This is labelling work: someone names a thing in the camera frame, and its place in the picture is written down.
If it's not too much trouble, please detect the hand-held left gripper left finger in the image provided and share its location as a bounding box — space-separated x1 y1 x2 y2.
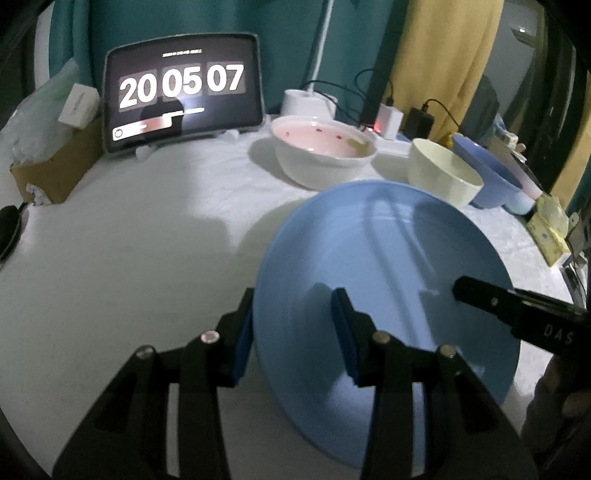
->
53 288 254 480

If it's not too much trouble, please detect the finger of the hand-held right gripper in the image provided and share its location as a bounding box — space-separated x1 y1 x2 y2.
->
452 276 588 326

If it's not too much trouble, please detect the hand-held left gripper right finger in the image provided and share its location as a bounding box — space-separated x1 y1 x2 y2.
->
331 287 539 480

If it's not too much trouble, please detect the blue plate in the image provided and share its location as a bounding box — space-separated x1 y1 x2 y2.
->
253 180 522 469

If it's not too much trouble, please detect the cream bowl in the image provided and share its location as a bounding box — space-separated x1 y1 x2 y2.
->
407 137 484 208

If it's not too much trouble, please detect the white bowl pink spotted inside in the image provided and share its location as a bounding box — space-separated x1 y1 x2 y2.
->
270 115 378 191

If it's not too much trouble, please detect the person's right hand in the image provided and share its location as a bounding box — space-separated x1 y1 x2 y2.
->
522 355 591 480

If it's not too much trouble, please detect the grey metal object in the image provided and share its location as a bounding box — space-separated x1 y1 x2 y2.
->
561 212 591 296

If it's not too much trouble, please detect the yellow tissue box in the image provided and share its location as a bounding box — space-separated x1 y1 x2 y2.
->
526 194 574 266

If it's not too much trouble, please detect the light blue bowl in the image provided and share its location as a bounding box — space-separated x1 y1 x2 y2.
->
505 191 540 216

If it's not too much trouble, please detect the narrow yellow curtain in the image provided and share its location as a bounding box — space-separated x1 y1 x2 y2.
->
551 69 591 208

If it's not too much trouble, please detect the black power adapter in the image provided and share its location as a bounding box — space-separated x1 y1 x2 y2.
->
404 107 435 141

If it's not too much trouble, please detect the white charger plug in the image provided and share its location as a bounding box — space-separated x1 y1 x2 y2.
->
379 104 403 140

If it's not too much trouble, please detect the dark glass window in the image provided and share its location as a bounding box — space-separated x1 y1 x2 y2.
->
480 0 591 195

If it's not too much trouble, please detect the white desk lamp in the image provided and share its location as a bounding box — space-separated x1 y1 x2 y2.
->
281 0 339 121

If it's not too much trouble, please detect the wide yellow curtain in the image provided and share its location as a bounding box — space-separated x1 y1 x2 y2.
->
390 0 504 139

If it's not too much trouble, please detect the cardboard box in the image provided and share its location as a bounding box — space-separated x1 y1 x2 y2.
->
10 115 109 204

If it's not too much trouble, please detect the black round device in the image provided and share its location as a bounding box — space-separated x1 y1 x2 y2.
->
0 205 25 261

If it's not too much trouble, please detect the tablet with clock display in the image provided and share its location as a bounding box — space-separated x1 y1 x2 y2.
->
102 32 265 154

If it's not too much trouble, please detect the small white box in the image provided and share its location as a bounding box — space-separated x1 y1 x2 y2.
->
58 83 100 129

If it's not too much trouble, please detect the clear plastic bag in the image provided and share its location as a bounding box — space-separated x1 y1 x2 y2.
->
0 60 102 160

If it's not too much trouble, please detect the large teal curtain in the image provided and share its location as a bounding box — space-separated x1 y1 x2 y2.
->
48 0 398 116

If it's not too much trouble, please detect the black adapter cable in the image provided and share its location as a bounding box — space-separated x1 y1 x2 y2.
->
421 98 462 131

